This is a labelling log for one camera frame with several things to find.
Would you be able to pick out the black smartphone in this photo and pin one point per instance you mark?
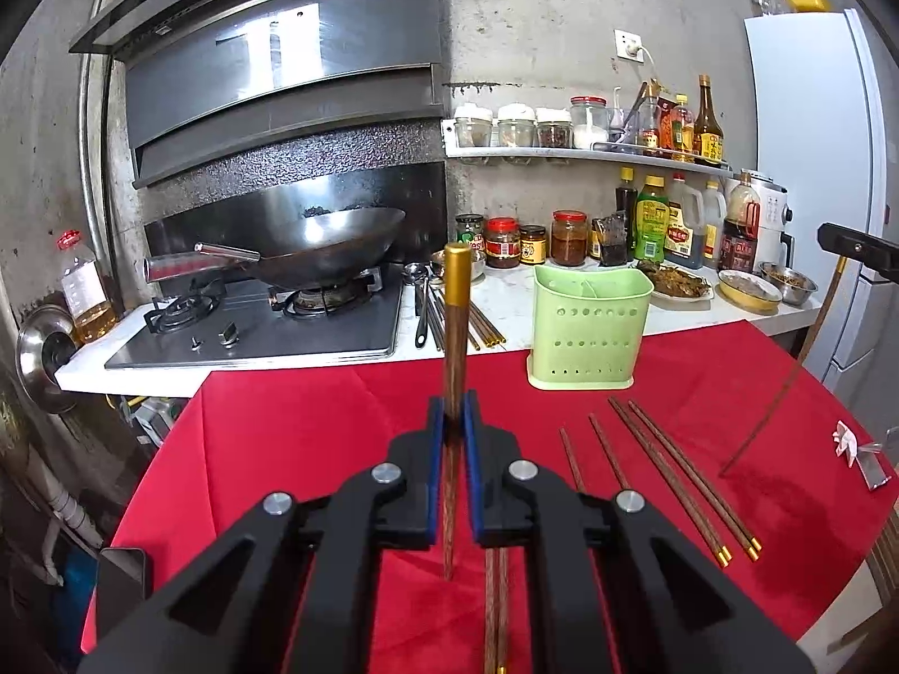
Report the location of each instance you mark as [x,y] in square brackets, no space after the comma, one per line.
[123,590]

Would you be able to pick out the green plastic utensil holder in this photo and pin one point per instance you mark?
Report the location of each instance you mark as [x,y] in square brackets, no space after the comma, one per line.
[590,337]

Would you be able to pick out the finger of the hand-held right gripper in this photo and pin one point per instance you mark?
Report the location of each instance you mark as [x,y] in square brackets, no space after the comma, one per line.
[860,246]

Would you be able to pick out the gold rim bowl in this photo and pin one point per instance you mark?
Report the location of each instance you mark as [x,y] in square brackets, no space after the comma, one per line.
[748,291]

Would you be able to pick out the grey wall pipe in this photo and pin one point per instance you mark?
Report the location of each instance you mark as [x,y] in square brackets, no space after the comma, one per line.
[91,175]

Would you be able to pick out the crumpled white tissue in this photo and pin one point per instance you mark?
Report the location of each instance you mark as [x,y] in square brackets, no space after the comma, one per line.
[844,442]

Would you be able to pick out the yellow oil bottle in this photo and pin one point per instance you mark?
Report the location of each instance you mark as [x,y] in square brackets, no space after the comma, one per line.
[683,130]

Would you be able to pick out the green plastic bottle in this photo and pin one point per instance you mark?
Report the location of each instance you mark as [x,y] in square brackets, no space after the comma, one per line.
[651,225]

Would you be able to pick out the dark soy sauce bottle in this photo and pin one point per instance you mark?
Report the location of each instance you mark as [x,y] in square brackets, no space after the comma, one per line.
[626,203]

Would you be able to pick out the white kitchen appliance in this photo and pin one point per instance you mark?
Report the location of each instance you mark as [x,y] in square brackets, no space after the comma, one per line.
[771,217]

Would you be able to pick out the cooking oil bottle red cap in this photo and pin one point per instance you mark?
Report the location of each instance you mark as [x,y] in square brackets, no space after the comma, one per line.
[84,295]

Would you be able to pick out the tall dark vinegar bottle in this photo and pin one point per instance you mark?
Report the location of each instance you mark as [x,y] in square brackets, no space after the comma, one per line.
[708,137]

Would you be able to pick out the glass jar red lid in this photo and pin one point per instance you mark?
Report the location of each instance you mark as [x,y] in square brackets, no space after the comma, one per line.
[588,126]

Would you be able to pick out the yellow label jar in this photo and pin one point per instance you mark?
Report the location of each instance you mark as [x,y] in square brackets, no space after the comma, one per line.
[532,246]

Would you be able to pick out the clear jug yellow cap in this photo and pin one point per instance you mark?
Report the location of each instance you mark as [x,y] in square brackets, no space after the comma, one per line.
[713,225]

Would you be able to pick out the white wall shelf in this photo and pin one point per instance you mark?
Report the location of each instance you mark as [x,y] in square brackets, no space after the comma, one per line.
[562,153]

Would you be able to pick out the white drain pipe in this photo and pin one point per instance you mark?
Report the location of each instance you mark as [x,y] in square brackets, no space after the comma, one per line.
[70,512]

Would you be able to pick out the white refrigerator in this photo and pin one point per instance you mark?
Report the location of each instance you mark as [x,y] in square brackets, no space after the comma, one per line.
[808,140]

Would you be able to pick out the red seasoning packet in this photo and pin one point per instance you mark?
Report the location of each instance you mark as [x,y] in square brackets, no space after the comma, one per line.
[667,119]

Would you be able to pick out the large chili paste jar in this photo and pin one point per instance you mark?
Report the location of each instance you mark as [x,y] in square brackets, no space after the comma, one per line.
[569,242]

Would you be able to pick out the white wall socket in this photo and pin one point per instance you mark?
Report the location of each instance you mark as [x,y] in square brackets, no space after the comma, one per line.
[628,46]

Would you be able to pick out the red tablecloth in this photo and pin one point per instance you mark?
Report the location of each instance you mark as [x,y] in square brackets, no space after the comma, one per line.
[295,435]

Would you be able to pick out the red lid sauce jar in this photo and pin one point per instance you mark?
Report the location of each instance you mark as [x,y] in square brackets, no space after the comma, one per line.
[502,246]

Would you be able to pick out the steel pot lid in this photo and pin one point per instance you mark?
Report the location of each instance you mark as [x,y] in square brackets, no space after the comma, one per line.
[42,358]

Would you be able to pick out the green label jar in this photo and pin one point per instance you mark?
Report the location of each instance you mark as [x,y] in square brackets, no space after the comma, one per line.
[470,233]

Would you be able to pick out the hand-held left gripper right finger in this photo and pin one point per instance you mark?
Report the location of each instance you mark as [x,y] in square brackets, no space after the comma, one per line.
[472,449]

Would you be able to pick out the small steel bowl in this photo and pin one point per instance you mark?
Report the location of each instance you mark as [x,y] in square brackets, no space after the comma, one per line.
[477,265]

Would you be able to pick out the steel wok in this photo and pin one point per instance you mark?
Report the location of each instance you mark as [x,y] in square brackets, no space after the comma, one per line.
[330,246]

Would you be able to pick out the clear utensil cup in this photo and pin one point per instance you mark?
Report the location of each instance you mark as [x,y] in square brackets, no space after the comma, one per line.
[624,130]

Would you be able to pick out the clear plastic bag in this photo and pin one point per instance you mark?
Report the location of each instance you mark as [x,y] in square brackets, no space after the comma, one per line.
[611,242]

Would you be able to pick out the gas stove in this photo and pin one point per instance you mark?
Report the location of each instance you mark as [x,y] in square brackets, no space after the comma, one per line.
[281,337]

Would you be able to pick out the grey range hood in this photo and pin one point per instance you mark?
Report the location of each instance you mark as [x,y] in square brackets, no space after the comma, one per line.
[281,84]

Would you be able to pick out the gold cap small bottle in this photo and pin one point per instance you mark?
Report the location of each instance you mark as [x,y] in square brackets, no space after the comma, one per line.
[652,130]

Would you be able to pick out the white lid spice jar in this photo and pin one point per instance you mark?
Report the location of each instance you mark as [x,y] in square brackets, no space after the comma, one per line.
[472,130]
[555,132]
[517,130]

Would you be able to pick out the steel bowl of food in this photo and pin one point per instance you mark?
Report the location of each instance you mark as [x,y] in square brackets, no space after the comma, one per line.
[790,284]

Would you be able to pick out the plate of cooked food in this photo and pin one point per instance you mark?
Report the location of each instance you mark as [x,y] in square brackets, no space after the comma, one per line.
[681,284]

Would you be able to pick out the steel ladle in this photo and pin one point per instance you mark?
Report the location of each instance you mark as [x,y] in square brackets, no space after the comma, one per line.
[418,295]

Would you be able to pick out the wooden chopstick gold tip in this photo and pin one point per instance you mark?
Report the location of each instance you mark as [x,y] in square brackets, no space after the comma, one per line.
[667,480]
[695,482]
[570,456]
[456,337]
[838,270]
[490,611]
[502,611]
[607,451]

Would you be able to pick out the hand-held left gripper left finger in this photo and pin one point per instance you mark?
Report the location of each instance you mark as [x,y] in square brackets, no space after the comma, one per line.
[437,439]

